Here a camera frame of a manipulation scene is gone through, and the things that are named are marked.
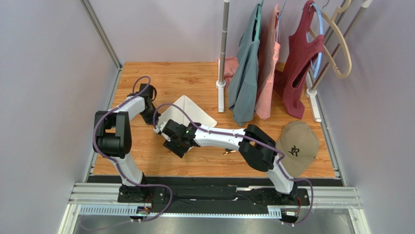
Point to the tan baseball cap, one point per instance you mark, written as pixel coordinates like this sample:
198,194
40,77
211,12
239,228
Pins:
300,145

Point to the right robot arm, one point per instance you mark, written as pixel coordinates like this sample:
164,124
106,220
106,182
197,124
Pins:
256,147

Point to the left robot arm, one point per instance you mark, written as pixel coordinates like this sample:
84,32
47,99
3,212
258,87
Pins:
113,140

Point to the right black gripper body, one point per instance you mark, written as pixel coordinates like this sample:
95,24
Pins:
177,148

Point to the teal hanger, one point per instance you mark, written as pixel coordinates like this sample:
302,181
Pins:
257,24

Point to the aluminium frame post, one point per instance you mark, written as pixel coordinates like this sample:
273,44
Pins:
89,9

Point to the metal clothes rack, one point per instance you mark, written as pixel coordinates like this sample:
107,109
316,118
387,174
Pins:
313,79

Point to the salmon pink hanging shirt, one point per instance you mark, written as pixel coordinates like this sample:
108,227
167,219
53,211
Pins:
268,57

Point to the white cloth napkin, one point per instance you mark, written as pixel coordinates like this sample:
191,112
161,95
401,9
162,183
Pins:
195,113

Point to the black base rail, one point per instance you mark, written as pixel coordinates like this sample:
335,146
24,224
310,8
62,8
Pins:
210,195

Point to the beige wooden hanger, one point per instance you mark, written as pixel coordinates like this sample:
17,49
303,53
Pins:
342,42

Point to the grey-blue hanging shirt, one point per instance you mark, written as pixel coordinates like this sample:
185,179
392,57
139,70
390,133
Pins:
242,91

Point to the dark red tank top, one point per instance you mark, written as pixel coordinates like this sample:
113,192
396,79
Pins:
303,53

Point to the pink cloth on table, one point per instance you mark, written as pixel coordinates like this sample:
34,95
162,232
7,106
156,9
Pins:
231,65

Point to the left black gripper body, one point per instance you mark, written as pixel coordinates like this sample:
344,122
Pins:
148,115

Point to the gold utensil dark handle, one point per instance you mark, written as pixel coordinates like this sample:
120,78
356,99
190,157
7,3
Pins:
229,151

